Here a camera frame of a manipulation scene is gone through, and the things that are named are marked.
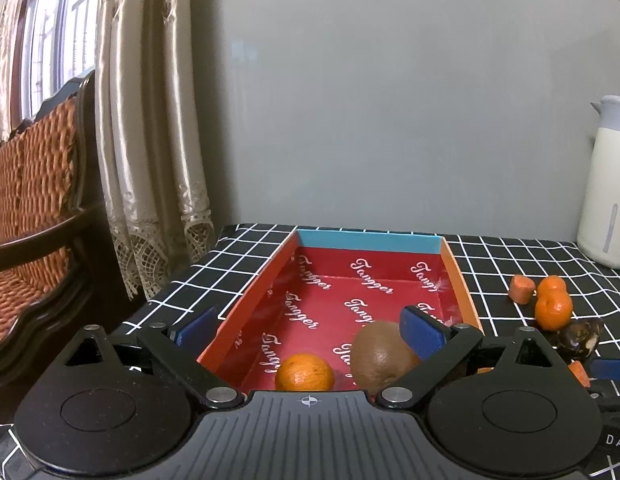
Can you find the carrot piece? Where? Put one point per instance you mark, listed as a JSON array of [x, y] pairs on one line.
[[579, 374], [521, 289]]

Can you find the colourful cardboard box red inside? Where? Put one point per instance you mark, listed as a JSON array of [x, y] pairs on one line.
[[340, 290]]

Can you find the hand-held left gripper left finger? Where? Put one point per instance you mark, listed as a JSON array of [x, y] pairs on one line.
[[199, 327]]

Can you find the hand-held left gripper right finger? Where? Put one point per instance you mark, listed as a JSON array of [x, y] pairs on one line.
[[424, 332]]

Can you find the brown kiwi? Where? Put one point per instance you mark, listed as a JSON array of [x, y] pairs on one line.
[[377, 357]]

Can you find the tangerine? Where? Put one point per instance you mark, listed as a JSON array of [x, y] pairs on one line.
[[551, 284], [553, 311], [305, 372]]

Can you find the white grey thermos jug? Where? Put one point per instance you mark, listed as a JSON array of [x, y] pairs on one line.
[[607, 185]]

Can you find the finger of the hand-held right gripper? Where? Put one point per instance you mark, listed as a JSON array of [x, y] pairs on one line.
[[612, 368], [615, 401]]

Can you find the window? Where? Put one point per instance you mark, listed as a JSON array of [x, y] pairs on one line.
[[59, 35]]

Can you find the beige satin lace curtain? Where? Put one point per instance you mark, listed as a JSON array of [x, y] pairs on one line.
[[149, 135]]

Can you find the black white grid tablecloth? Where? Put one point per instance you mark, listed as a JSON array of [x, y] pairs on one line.
[[495, 260]]

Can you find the wooden sofa woven orange cushion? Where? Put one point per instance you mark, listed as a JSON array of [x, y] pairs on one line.
[[34, 200]]

